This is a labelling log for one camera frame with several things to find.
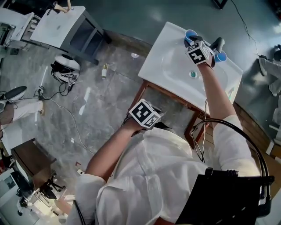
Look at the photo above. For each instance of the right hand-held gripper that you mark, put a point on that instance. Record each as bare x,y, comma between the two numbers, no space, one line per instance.
198,53

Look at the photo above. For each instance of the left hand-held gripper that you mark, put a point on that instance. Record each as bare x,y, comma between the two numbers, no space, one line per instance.
142,113

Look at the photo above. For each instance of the blue plastic cup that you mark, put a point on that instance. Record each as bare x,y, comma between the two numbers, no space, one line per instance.
220,57
191,33

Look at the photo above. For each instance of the green toothbrush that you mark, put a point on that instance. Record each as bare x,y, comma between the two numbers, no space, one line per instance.
231,93

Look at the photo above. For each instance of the person's right forearm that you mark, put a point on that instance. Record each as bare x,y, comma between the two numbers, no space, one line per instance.
215,94

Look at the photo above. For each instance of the person's left forearm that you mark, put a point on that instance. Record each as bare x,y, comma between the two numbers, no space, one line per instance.
109,149

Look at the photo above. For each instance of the wooden vanity cabinet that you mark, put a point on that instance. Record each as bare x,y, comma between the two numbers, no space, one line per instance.
143,87

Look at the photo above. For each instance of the black faucet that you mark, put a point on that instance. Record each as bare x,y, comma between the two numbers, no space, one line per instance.
219,42

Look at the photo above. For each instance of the white ceramic washbasin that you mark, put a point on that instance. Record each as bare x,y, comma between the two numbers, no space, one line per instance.
171,66

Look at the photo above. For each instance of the round metal drain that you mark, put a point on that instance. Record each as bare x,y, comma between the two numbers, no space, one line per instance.
193,74

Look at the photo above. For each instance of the person's white shirt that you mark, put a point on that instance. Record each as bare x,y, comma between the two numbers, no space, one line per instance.
153,171

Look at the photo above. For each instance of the white round device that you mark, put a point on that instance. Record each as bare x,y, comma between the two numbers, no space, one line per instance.
67,61

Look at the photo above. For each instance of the white power strip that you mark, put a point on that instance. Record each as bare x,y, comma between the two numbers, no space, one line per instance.
40,90

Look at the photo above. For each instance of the black equipment box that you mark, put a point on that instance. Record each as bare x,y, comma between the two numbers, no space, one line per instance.
219,197

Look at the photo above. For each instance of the black tripod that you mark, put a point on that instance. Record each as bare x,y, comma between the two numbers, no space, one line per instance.
50,186

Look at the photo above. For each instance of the dark wooden cabinet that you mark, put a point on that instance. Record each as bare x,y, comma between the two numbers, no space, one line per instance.
30,158

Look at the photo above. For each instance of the white grey side table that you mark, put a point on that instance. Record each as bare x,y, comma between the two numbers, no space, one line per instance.
55,26

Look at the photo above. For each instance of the wooden forked stand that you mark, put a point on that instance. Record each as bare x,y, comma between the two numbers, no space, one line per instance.
68,5

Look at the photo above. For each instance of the white metal-framed washbasin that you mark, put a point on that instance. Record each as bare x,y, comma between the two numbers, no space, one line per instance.
13,24

